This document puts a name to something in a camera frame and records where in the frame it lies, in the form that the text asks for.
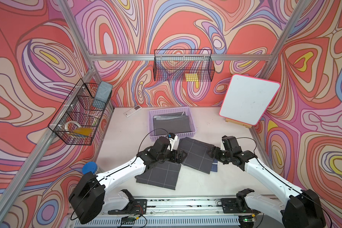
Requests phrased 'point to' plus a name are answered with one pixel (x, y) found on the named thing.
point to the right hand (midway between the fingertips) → (212, 157)
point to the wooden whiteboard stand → (240, 123)
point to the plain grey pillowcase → (175, 122)
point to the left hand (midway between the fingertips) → (183, 154)
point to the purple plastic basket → (153, 112)
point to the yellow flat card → (85, 131)
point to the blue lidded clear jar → (89, 166)
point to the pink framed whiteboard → (247, 99)
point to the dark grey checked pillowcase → (198, 156)
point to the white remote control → (132, 110)
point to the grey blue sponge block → (103, 94)
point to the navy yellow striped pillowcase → (214, 166)
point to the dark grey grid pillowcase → (164, 174)
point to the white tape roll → (66, 124)
